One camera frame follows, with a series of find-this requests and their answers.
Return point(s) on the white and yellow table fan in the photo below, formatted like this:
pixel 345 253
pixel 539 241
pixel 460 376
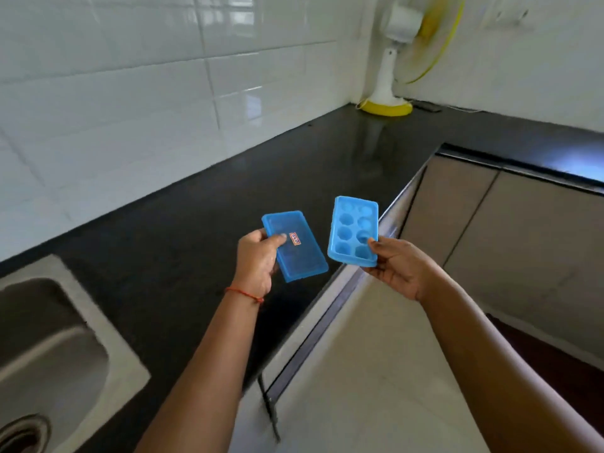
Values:
pixel 406 51

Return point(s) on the small black object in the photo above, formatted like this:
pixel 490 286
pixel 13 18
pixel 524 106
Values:
pixel 424 106

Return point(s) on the person's right hand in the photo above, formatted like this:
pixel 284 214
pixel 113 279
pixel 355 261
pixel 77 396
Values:
pixel 401 268

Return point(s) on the sink drain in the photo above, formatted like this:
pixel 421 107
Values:
pixel 23 436

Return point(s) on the steel kitchen sink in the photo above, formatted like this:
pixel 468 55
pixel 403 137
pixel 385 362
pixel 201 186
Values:
pixel 52 358

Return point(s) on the red thread wristband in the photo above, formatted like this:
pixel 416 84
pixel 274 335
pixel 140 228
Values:
pixel 245 293

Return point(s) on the person's left thumb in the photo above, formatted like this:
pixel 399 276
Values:
pixel 276 240

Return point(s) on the white wall socket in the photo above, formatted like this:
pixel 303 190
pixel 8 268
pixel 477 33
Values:
pixel 512 11

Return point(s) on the blue ice cube tray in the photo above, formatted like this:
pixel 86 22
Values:
pixel 354 231

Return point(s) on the person's right thumb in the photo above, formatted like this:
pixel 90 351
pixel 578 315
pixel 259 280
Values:
pixel 373 247

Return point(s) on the blue ice tray lid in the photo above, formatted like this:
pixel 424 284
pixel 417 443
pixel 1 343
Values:
pixel 297 242

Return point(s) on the person's right forearm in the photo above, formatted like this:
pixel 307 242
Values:
pixel 500 372

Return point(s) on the beige cabinet door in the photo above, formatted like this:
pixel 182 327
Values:
pixel 446 207
pixel 533 259

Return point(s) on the person's left hand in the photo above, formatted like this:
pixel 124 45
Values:
pixel 255 268

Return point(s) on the person's left forearm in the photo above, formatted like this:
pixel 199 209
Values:
pixel 207 377

